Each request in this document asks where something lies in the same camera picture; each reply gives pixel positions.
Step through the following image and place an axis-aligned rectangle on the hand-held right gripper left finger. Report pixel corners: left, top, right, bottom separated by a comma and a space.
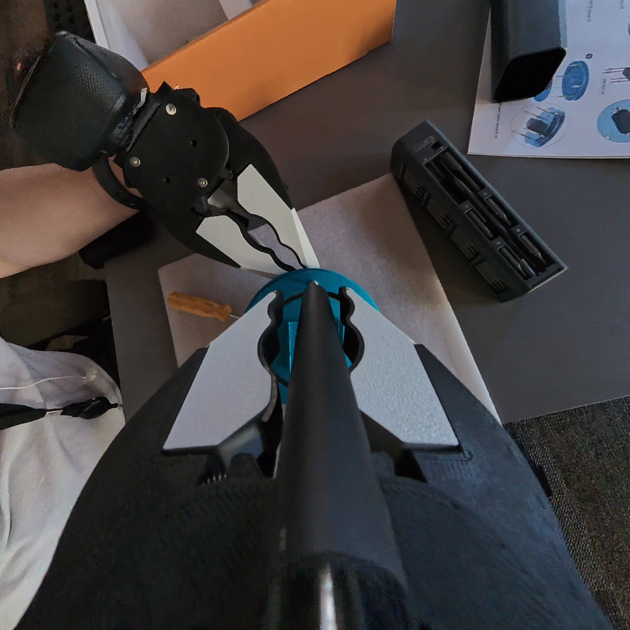
162, 290, 284, 466

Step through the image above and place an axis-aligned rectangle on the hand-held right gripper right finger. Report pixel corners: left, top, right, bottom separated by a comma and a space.
339, 289, 464, 456

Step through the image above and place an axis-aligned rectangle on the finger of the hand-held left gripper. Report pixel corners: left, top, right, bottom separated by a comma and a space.
234, 164, 321, 271
195, 212, 296, 272

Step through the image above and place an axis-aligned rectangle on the blue round metal part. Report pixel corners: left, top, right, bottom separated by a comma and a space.
244, 268, 380, 402

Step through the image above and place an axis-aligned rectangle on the black electric screwdriver pen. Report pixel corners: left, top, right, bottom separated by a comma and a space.
273, 280, 410, 630

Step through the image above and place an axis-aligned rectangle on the person's left forearm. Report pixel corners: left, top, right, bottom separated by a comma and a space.
0, 161, 141, 279

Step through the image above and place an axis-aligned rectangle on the dark grey desk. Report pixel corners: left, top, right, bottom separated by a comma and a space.
103, 0, 630, 425

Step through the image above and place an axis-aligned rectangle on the white foam mat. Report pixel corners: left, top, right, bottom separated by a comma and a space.
157, 173, 503, 425

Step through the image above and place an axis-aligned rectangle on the orange cardboard box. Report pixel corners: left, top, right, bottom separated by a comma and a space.
84, 0, 397, 122

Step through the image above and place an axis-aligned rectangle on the black perforated chair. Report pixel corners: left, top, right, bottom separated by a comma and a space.
47, 0, 97, 44

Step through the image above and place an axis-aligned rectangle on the black screwdriver bit case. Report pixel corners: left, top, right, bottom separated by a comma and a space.
390, 120, 569, 303

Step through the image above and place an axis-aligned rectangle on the person's white shirt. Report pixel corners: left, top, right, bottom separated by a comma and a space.
0, 337, 127, 630

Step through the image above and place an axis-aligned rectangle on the black case sleeve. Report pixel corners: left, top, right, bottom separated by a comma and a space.
490, 0, 568, 103

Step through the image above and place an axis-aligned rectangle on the printed instruction sheet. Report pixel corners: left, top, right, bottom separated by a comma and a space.
468, 0, 630, 159

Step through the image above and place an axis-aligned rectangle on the wooden handle screwdriver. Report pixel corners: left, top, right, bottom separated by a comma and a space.
167, 291, 247, 324

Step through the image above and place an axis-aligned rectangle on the thin white cord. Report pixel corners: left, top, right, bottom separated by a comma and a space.
0, 369, 99, 393

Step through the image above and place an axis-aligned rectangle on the black lanyard strap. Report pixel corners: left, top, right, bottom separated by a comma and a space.
0, 396, 122, 432

